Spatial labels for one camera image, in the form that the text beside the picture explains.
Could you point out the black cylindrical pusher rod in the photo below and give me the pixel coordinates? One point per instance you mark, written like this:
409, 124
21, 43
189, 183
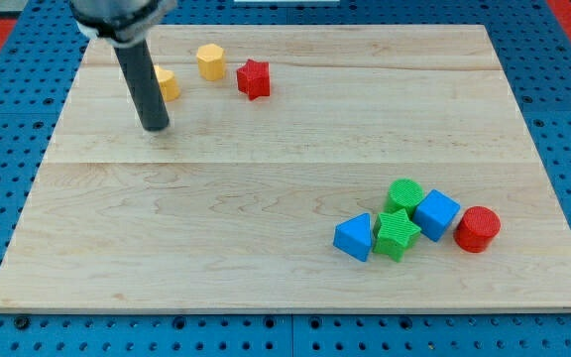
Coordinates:
138, 70

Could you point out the green star block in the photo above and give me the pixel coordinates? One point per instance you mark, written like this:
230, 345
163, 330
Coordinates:
394, 234

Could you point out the red cylinder block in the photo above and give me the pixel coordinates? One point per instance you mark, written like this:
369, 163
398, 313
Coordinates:
477, 228

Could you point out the blue cube block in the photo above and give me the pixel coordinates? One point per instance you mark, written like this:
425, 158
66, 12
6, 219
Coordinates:
435, 213

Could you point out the wooden board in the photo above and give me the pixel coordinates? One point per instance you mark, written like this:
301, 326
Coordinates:
232, 208

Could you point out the blue triangle block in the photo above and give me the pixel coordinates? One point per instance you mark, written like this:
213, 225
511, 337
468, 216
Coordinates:
354, 237

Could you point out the yellow hexagon block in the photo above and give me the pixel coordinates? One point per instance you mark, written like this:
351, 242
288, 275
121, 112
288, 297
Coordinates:
211, 62

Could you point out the yellow heart block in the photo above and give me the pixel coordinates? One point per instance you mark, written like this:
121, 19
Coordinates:
168, 84

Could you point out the green cylinder block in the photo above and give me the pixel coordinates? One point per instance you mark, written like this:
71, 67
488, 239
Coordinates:
403, 193

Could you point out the red star block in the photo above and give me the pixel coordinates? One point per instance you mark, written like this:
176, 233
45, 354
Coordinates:
253, 79

